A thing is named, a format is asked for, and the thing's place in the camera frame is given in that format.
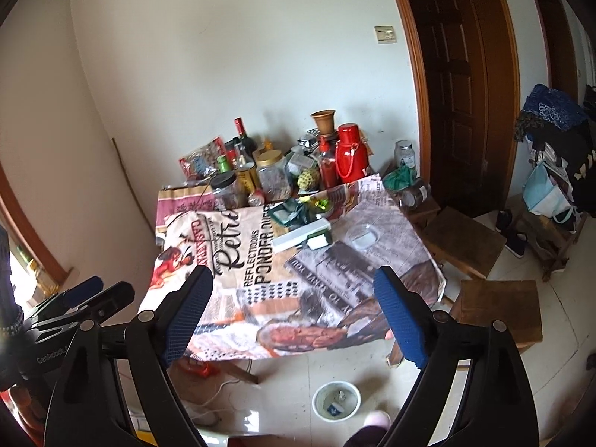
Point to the green custard apple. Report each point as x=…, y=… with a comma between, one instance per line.
x=308, y=180

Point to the small red-label can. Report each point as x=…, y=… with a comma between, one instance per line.
x=256, y=198

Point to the red thermos flask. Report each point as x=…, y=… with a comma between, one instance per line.
x=351, y=156

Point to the black shoe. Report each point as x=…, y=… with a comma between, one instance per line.
x=512, y=240

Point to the pile of dark clothes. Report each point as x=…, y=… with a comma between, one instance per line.
x=563, y=125

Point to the wooden rack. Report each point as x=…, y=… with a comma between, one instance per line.
x=554, y=247

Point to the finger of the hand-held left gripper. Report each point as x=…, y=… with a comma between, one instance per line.
x=111, y=298
x=84, y=288

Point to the beige light switch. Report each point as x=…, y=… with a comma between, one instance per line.
x=385, y=35

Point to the thin wooden stick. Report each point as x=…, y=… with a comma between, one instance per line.
x=128, y=172

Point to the long white box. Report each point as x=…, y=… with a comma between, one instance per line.
x=298, y=237

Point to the printed newspaper-style tablecloth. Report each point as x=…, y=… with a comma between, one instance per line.
x=288, y=288

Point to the brown wooden door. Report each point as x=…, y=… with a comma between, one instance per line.
x=456, y=79
x=556, y=32

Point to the silver-lid glass jar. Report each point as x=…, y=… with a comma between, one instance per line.
x=404, y=153

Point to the black-lid clear plastic jar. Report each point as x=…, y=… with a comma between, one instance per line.
x=226, y=191

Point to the gold-lid clear plastic jar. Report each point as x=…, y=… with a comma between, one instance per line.
x=274, y=177

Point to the yellow tin can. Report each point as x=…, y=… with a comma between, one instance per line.
x=247, y=179

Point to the green cloth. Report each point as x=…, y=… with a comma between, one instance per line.
x=400, y=177

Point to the glass jar lying down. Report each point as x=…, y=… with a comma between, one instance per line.
x=414, y=194

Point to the red plastic item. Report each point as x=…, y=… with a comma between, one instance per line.
x=202, y=368

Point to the red printed snack bag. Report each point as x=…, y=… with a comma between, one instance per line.
x=202, y=156

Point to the pink slipper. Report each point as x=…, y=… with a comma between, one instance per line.
x=377, y=421

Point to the dark green box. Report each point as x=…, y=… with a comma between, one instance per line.
x=285, y=212

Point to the dark wine bottle red cap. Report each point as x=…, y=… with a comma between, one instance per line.
x=243, y=137

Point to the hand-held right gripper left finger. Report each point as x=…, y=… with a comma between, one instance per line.
x=186, y=309

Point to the white plastic bucket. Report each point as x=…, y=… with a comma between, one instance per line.
x=336, y=400

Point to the wooden table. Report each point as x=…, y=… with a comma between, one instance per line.
x=244, y=375

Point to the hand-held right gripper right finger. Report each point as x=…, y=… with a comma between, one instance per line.
x=400, y=316

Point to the red sauce bottle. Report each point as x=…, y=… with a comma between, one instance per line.
x=328, y=167

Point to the silver foil bag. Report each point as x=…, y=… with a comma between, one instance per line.
x=308, y=138

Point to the green-capped bottle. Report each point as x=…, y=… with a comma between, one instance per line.
x=224, y=164

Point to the wooden stool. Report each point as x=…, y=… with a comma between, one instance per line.
x=498, y=307
x=463, y=242

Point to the light blue plastic bag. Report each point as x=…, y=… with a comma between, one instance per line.
x=542, y=191

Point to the pink printed sack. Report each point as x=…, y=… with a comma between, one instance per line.
x=181, y=205

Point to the yellow-green snack packet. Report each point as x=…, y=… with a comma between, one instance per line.
x=319, y=205

